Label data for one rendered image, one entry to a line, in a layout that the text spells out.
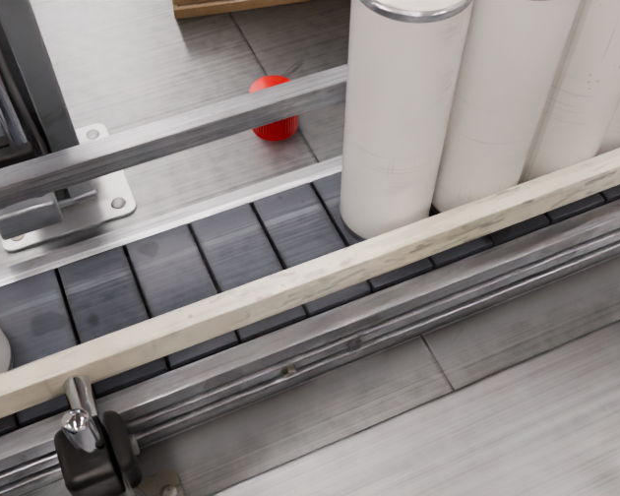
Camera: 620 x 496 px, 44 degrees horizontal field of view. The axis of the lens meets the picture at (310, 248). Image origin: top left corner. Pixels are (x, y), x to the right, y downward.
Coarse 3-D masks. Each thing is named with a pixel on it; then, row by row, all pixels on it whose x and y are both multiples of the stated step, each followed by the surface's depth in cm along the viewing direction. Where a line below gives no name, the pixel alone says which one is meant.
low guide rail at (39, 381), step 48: (528, 192) 41; (576, 192) 43; (384, 240) 40; (432, 240) 40; (240, 288) 38; (288, 288) 38; (336, 288) 40; (144, 336) 36; (192, 336) 37; (0, 384) 35; (48, 384) 35
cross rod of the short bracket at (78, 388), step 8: (72, 376) 36; (80, 376) 36; (88, 376) 36; (64, 384) 36; (72, 384) 35; (80, 384) 35; (88, 384) 36; (72, 392) 35; (80, 392) 35; (88, 392) 35; (72, 400) 35; (80, 400) 35; (88, 400) 35; (88, 408) 35; (96, 408) 35
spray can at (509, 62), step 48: (480, 0) 33; (528, 0) 32; (576, 0) 32; (480, 48) 34; (528, 48) 34; (480, 96) 36; (528, 96) 36; (480, 144) 39; (528, 144) 40; (480, 192) 42
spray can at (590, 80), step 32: (608, 0) 34; (576, 32) 36; (608, 32) 36; (576, 64) 37; (608, 64) 37; (576, 96) 39; (608, 96) 39; (544, 128) 41; (576, 128) 41; (544, 160) 43; (576, 160) 43
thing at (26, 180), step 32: (256, 96) 39; (288, 96) 39; (320, 96) 40; (160, 128) 38; (192, 128) 38; (224, 128) 38; (32, 160) 36; (64, 160) 36; (96, 160) 37; (128, 160) 37; (0, 192) 36; (32, 192) 36
